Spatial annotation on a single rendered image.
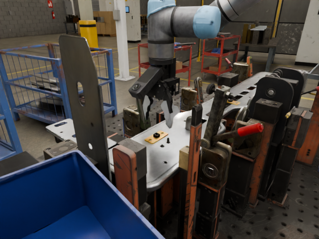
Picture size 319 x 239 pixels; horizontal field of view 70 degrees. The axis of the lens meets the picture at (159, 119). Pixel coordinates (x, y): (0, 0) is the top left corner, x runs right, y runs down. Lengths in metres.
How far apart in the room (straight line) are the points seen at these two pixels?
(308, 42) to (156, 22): 6.96
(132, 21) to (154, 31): 10.66
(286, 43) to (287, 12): 0.87
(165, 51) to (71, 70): 0.27
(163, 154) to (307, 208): 0.63
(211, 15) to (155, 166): 0.40
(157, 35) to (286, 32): 7.74
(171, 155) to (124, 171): 0.33
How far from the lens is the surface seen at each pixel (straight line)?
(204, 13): 0.60
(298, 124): 0.86
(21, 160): 0.70
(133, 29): 11.30
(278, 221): 0.99
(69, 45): 0.47
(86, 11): 8.06
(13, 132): 2.44
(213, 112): 0.58
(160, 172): 0.61
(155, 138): 0.75
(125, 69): 5.14
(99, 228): 0.46
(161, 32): 0.64
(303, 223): 1.02
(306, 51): 7.52
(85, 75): 0.45
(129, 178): 0.35
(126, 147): 0.34
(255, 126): 0.56
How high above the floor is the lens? 1.38
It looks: 26 degrees down
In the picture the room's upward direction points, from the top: straight up
